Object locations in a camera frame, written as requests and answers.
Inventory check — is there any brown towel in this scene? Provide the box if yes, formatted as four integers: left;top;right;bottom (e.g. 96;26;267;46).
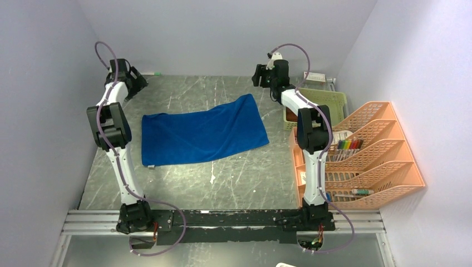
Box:
286;109;297;122

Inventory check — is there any blue towel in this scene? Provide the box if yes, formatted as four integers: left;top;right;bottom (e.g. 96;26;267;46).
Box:
141;94;269;166

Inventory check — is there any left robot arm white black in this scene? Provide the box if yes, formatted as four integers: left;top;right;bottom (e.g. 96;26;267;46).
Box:
86;58;155;234

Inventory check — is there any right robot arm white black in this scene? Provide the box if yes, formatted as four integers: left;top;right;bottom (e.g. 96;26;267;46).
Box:
252;59;333;231

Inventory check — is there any white green marker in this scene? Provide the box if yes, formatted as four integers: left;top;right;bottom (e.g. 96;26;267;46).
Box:
142;72;161;76

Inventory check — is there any white red box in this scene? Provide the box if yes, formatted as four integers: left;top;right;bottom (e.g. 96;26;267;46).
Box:
304;72;327;84

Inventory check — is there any green plastic basket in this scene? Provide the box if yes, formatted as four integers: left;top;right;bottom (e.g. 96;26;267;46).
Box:
283;86;348;131

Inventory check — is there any coloured marker set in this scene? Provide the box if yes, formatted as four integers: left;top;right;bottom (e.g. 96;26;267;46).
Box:
337;139;363;150

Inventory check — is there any orange file organizer rack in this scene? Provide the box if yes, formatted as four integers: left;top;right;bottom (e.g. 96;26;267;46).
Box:
326;101;425;210

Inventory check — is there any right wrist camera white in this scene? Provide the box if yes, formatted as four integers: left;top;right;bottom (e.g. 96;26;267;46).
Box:
266;52;283;70

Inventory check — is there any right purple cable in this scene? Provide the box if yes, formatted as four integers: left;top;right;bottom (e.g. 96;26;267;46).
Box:
268;43;356;255

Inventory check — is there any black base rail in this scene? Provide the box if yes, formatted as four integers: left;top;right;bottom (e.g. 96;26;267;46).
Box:
115;209;336;245

